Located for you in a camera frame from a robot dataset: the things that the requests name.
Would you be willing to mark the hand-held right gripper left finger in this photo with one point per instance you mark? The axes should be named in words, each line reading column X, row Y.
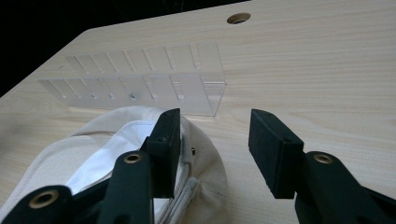
column 163, row 155

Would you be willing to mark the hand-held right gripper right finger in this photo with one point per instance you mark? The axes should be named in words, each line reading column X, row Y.
column 274, row 155

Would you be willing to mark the beige baseball cap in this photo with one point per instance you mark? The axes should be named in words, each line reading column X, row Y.
column 205, row 174

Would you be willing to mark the clear acrylic slotted rack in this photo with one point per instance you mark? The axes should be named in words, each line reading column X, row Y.
column 137, row 81

